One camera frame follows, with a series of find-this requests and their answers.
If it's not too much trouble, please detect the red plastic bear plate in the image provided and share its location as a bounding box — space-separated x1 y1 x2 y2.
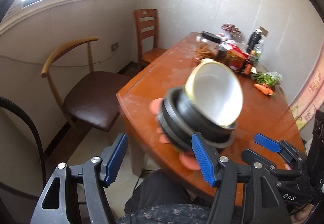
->
149 98 200 171

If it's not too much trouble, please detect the yellow white ceramic bowl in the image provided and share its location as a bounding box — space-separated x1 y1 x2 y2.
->
183 58 243 127

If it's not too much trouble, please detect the large steel basin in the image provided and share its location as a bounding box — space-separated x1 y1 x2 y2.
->
158 87 238 151

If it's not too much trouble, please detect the small steel bowl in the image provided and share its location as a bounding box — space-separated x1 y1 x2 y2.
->
176 88 237 142

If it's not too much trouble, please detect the steel pan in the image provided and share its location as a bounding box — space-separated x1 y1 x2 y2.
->
158 98 194 151

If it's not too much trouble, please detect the person's right hand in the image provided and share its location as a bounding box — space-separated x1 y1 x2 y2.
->
291 204 313 224

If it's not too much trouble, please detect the hello kitty door curtain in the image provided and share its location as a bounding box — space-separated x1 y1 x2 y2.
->
289 45 324 131

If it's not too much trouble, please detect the front carrot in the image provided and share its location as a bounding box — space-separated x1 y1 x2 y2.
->
254 84 274 96

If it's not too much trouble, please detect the bag of green vegetables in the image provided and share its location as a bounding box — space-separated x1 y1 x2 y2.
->
254 72 282 87

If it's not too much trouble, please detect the dark sauce bottle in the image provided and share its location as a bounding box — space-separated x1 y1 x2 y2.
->
240 50 256 77

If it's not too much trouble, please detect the curved back wooden chair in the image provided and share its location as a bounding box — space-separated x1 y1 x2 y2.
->
41 37 130 132

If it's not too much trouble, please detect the red lidded sauce jar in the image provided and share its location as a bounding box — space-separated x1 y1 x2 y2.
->
225 50 246 73

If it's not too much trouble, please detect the clear plastic bottle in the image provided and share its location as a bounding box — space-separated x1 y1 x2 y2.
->
253 39 264 67

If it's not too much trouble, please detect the steel bowl at back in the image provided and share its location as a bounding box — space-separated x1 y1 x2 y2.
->
216 44 228 62

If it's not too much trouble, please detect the black thermos bottle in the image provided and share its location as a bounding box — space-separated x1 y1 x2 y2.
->
246 28 262 54

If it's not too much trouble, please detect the red snack package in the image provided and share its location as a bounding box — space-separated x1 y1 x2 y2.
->
227 44 247 57

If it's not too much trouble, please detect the dotted bouquet decoration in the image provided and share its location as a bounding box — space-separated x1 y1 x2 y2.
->
221 23 242 38

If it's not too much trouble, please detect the clear jar black lid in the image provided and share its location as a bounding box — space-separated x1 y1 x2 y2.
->
193 32 222 62

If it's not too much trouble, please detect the red slatted wooden chair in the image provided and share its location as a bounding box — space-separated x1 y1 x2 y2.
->
133 9 166 71

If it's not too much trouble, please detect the wall socket plate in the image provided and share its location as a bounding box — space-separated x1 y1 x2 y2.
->
258 26 269 37

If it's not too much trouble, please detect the black cable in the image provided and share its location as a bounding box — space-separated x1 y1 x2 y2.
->
0 95 47 189

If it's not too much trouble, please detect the low wall outlet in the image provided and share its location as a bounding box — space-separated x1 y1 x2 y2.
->
111 42 119 52

